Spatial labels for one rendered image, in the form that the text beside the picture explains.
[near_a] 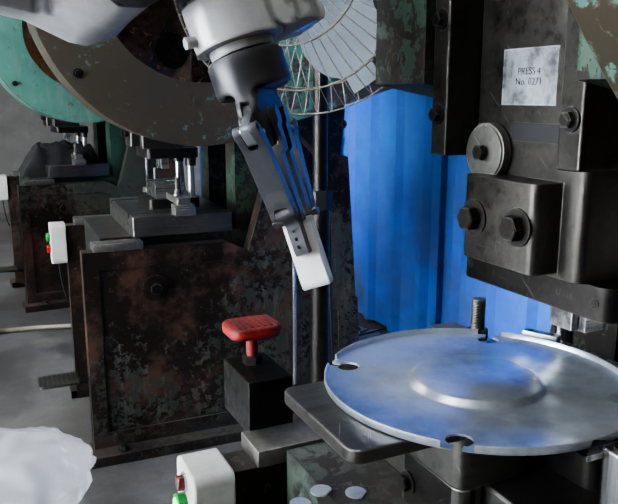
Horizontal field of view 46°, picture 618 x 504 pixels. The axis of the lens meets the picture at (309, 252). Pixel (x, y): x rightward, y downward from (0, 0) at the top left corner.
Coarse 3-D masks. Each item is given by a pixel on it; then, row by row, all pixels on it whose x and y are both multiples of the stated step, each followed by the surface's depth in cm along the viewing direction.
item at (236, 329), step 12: (228, 324) 94; (240, 324) 93; (252, 324) 94; (264, 324) 93; (276, 324) 94; (228, 336) 92; (240, 336) 91; (252, 336) 92; (264, 336) 92; (276, 336) 93; (252, 348) 94
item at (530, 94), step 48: (528, 0) 64; (528, 48) 65; (480, 96) 71; (528, 96) 65; (480, 144) 70; (528, 144) 66; (480, 192) 68; (528, 192) 62; (576, 192) 61; (480, 240) 69; (528, 240) 63; (576, 240) 62
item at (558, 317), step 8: (552, 312) 73; (560, 312) 72; (568, 312) 71; (552, 320) 73; (560, 320) 72; (568, 320) 71; (576, 320) 71; (584, 320) 71; (568, 328) 72; (576, 328) 72; (584, 328) 71; (592, 328) 71; (600, 328) 72
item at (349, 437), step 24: (312, 384) 69; (312, 408) 64; (336, 408) 64; (336, 432) 59; (360, 432) 59; (360, 456) 56; (384, 456) 57; (408, 456) 71; (432, 456) 68; (456, 456) 64; (480, 456) 64; (504, 456) 66; (408, 480) 71; (432, 480) 68; (456, 480) 65; (480, 480) 65
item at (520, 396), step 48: (384, 336) 81; (432, 336) 82; (480, 336) 82; (528, 336) 80; (336, 384) 68; (384, 384) 68; (432, 384) 67; (480, 384) 67; (528, 384) 67; (576, 384) 68; (384, 432) 59; (432, 432) 59; (480, 432) 59; (528, 432) 59; (576, 432) 59
